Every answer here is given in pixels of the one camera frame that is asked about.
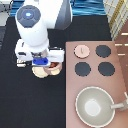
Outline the black table mat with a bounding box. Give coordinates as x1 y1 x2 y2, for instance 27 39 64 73
0 15 111 128

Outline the pink pot lid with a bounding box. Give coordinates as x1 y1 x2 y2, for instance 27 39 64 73
74 45 90 58

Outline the black burner top right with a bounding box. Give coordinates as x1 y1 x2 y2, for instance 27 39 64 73
96 45 111 58

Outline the cream slotted spatula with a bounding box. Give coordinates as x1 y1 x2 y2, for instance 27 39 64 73
17 63 26 68

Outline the cream round plate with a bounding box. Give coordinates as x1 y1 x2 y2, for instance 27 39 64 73
32 67 48 78

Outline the pink toy stove board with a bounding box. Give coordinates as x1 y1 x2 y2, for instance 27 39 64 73
66 41 128 128

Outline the black burner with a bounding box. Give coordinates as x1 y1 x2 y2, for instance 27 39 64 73
96 45 111 58
75 62 91 77
98 62 115 76

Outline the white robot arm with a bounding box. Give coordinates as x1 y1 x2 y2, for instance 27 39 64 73
15 0 72 67

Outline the white gripper body blue ring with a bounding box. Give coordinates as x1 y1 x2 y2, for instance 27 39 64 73
15 39 64 67

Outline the black burner bottom right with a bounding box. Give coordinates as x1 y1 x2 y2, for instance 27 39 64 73
98 62 115 76

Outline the black burner bottom left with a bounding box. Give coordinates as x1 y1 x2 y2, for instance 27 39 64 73
75 62 91 77

